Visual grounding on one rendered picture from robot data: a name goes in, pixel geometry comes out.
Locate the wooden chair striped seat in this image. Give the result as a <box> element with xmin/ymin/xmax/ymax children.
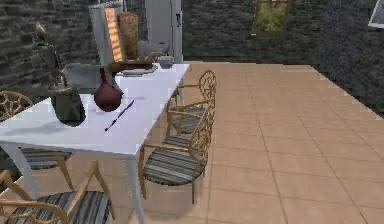
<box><xmin>165</xmin><ymin>69</ymin><xmax>218</xmax><ymax>137</ymax></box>
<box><xmin>0</xmin><ymin>90</ymin><xmax>75</xmax><ymax>191</ymax></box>
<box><xmin>0</xmin><ymin>160</ymin><xmax>117</xmax><ymax>224</ymax></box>
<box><xmin>137</xmin><ymin>107</ymin><xmax>212</xmax><ymax>205</ymax></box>

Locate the white dining table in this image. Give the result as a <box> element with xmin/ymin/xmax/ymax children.
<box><xmin>0</xmin><ymin>62</ymin><xmax>192</xmax><ymax>224</ymax></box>

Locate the grey bowl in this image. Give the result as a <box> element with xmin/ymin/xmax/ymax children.
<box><xmin>157</xmin><ymin>55</ymin><xmax>175</xmax><ymax>70</ymax></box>

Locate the grey flat plate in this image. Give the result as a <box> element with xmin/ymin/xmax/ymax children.
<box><xmin>120</xmin><ymin>65</ymin><xmax>159</xmax><ymax>76</ymax></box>

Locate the black pen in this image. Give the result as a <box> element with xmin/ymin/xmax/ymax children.
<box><xmin>104</xmin><ymin>99</ymin><xmax>135</xmax><ymax>132</ymax></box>

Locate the brown wooden tray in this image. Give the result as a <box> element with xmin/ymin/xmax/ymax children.
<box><xmin>107</xmin><ymin>59</ymin><xmax>155</xmax><ymax>74</ymax></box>

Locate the dark red round vase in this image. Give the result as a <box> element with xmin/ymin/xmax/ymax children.
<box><xmin>93</xmin><ymin>67</ymin><xmax>124</xmax><ymax>113</ymax></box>

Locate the grey fridge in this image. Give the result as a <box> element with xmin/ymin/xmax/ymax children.
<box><xmin>144</xmin><ymin>0</ymin><xmax>184</xmax><ymax>64</ymax></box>

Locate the brown bread loaf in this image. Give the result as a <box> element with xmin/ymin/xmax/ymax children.
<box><xmin>117</xmin><ymin>12</ymin><xmax>140</xmax><ymax>61</ymax></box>

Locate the white paper bag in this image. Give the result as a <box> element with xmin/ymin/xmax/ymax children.
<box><xmin>88</xmin><ymin>1</ymin><xmax>128</xmax><ymax>66</ymax></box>

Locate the grey laptop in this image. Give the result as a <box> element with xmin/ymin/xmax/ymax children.
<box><xmin>62</xmin><ymin>63</ymin><xmax>103</xmax><ymax>96</ymax></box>

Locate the wood framed window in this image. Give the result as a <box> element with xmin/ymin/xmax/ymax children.
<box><xmin>252</xmin><ymin>0</ymin><xmax>292</xmax><ymax>37</ymax></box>

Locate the framed wall picture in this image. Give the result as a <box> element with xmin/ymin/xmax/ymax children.
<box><xmin>367</xmin><ymin>0</ymin><xmax>384</xmax><ymax>29</ymax></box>

